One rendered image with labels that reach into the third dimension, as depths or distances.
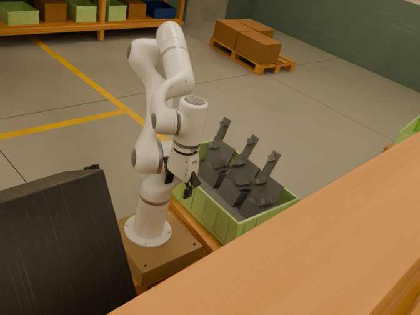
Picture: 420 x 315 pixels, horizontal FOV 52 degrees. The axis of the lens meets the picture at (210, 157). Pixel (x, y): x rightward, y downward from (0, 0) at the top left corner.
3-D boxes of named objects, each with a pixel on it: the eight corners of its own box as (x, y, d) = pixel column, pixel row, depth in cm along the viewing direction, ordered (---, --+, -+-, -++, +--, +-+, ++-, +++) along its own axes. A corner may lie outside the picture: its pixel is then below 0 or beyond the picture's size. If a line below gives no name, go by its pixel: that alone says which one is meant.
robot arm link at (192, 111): (174, 146, 125) (204, 146, 129) (181, 105, 118) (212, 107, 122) (167, 132, 132) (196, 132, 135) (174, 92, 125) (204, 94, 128)
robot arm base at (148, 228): (114, 225, 172) (119, 189, 162) (151, 209, 185) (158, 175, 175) (143, 255, 163) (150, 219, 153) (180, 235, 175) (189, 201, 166)
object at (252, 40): (208, 45, 705) (213, 19, 682) (244, 44, 755) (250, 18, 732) (257, 75, 633) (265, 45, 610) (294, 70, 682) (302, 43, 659)
